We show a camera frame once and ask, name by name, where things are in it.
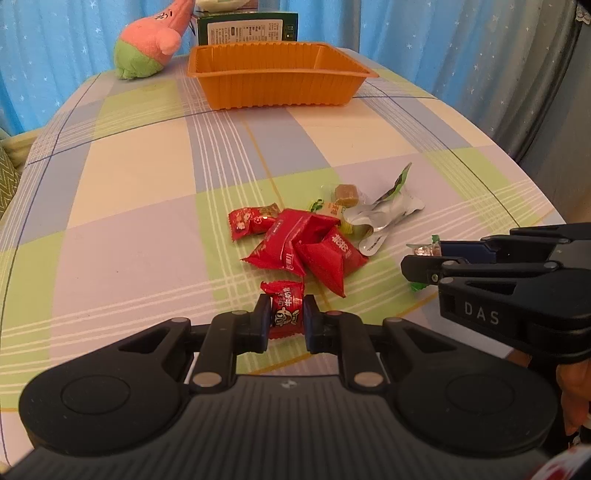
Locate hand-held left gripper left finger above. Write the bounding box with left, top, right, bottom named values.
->
left=115, top=294, right=272, bottom=394

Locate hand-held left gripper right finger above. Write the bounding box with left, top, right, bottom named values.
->
left=302, top=295, right=457, bottom=392

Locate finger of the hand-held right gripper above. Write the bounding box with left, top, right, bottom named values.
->
left=438, top=224, right=591, bottom=265
left=400, top=255, right=561, bottom=296

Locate red candy with cartoon print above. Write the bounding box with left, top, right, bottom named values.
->
left=260, top=279, right=305, bottom=340

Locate silver foil packet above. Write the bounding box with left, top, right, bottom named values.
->
left=342, top=194, right=424, bottom=238
left=358, top=228, right=393, bottom=257

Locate red pillow snack packet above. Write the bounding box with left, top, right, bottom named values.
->
left=295, top=226, right=370, bottom=298

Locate large red snack packet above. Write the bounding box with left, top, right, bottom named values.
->
left=240, top=209, right=342, bottom=278

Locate green silver snack packet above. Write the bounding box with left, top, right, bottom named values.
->
left=372, top=162, right=413, bottom=204

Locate small red candy packet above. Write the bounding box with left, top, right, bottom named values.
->
left=228, top=203, right=281, bottom=241

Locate brown candy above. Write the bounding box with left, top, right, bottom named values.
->
left=323, top=183, right=370, bottom=208

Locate yellow green candy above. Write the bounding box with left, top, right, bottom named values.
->
left=308, top=198, right=345, bottom=217

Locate orange plastic tray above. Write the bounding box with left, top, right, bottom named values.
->
left=187, top=41, right=380, bottom=112

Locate person's right hand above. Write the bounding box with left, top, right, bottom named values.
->
left=556, top=364, right=591, bottom=437

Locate red white patterned clothing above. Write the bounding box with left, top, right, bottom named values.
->
left=531, top=443, right=591, bottom=480

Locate grey curtain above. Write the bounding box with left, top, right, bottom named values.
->
left=489, top=0, right=591, bottom=222

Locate checked tablecloth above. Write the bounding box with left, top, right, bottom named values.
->
left=0, top=44, right=568, bottom=462

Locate blue star curtain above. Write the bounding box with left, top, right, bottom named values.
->
left=0, top=0, right=573, bottom=155

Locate green chevron cushion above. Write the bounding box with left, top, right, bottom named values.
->
left=0, top=148, right=21, bottom=222

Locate green cardboard box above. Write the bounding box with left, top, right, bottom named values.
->
left=196, top=11, right=300, bottom=47

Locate pink green plush toy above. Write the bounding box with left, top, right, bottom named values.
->
left=114, top=0, right=195, bottom=81

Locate light green sofa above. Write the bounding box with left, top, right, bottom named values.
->
left=0, top=127, right=51, bottom=176

